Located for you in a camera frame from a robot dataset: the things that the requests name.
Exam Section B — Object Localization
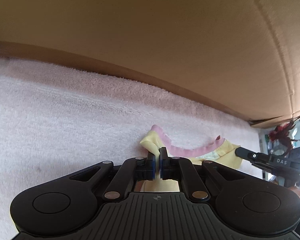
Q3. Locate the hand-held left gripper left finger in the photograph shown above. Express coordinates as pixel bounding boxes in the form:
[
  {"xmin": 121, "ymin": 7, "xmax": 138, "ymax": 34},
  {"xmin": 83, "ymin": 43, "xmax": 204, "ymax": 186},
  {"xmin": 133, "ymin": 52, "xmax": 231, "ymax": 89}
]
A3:
[{"xmin": 69, "ymin": 151, "xmax": 156, "ymax": 201}]

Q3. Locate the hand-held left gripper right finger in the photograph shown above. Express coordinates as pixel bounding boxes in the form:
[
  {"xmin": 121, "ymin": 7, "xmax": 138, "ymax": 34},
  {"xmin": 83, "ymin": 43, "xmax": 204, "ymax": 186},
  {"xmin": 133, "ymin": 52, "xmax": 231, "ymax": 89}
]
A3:
[{"xmin": 159, "ymin": 147, "xmax": 242, "ymax": 202}]

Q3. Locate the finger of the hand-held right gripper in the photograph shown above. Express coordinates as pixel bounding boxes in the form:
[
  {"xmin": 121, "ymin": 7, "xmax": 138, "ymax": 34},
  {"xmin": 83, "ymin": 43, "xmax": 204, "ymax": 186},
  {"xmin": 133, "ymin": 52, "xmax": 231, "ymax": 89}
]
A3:
[
  {"xmin": 234, "ymin": 147, "xmax": 272, "ymax": 166},
  {"xmin": 251, "ymin": 162, "xmax": 275, "ymax": 175}
]

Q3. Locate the pale green yellow-sleeved T-shirt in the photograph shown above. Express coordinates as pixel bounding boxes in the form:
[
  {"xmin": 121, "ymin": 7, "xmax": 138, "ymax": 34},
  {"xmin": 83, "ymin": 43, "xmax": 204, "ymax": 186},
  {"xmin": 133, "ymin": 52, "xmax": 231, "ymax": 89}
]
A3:
[{"xmin": 140, "ymin": 124, "xmax": 244, "ymax": 193}]

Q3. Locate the pink terry towel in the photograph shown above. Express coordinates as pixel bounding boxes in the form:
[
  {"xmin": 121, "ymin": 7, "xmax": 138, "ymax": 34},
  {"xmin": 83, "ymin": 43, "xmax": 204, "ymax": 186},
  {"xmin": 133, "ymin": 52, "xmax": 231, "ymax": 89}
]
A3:
[{"xmin": 0, "ymin": 55, "xmax": 265, "ymax": 235}]

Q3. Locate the cardboard box with clear tape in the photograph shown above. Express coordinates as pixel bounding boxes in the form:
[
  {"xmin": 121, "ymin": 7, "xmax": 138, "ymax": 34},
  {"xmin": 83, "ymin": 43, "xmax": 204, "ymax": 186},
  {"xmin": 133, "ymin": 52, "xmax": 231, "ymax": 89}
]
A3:
[{"xmin": 250, "ymin": 0, "xmax": 300, "ymax": 120}]

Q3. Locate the large wide cardboard box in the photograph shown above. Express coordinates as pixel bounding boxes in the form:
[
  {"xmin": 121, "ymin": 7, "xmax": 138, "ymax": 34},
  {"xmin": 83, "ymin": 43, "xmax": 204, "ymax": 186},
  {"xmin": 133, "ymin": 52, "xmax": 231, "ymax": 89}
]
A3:
[{"xmin": 0, "ymin": 0, "xmax": 295, "ymax": 122}]

